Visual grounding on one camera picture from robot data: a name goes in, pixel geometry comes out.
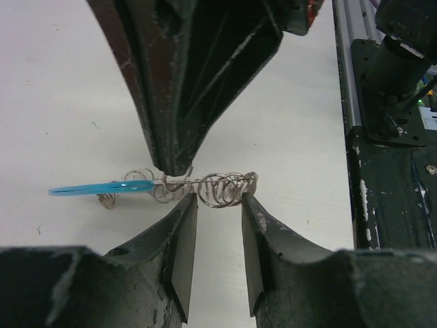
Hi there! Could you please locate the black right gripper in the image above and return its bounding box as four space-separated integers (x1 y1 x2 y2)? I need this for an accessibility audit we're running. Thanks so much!
153 0 324 176

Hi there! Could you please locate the black metal base rail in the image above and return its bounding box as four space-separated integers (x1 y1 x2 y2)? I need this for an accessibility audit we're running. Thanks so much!
346 39 436 249

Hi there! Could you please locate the aluminium front frame rail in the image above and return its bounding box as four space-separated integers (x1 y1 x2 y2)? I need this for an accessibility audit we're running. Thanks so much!
332 0 383 133

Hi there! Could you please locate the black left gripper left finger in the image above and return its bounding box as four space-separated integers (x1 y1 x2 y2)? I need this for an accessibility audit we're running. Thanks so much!
1 193 198 327

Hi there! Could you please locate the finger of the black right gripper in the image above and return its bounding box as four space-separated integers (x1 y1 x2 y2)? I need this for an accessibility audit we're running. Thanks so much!
88 1 186 174

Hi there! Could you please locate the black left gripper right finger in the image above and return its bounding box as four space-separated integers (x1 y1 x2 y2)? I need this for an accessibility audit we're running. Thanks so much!
242 193 436 327

